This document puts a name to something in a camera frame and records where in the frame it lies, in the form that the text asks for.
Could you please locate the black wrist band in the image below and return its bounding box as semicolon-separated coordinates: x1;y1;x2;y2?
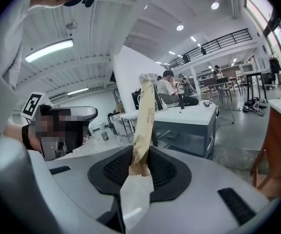
21;123;32;150

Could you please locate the black cylinder bottle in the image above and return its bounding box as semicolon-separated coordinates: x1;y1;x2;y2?
177;93;186;111

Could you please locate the brown paper packet item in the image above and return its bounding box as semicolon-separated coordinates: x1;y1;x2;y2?
119;78;155;232

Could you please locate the white partition panel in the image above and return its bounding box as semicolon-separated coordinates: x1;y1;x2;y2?
112;45;166;116

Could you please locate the pile of cables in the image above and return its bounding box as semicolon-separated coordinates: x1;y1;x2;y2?
242;97;269;114

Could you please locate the person's white shirt torso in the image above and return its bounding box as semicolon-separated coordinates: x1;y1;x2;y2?
0;0;45;92

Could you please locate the person's left hand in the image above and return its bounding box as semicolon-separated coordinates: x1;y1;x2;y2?
29;120;58;154

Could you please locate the wooden cabinet white top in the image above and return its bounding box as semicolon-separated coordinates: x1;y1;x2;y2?
249;97;281;201

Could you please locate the tall black bar table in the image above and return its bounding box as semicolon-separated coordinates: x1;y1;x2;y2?
245;71;269;102

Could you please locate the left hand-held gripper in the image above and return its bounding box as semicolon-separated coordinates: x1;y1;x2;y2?
20;91;99;162

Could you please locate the coat rack with dark clothes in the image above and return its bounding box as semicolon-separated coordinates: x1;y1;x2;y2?
268;53;281;76

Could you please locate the black balcony railing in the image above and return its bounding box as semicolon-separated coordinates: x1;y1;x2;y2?
166;28;251;69

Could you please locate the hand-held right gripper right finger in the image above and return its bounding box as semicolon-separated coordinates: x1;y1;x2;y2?
130;145;276;234

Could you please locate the white top grey frame table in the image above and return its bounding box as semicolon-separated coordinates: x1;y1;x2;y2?
151;100;219;161

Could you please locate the white shelf unit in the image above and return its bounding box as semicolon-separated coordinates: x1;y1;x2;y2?
238;57;269;75

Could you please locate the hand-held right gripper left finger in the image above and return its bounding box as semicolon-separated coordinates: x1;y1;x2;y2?
28;145;134;234

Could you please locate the long ceiling tube light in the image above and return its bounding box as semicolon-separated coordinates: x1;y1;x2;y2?
66;87;90;96
24;39;74;63

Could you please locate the marble top side table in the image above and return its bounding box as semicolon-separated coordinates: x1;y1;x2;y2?
107;110;141;145

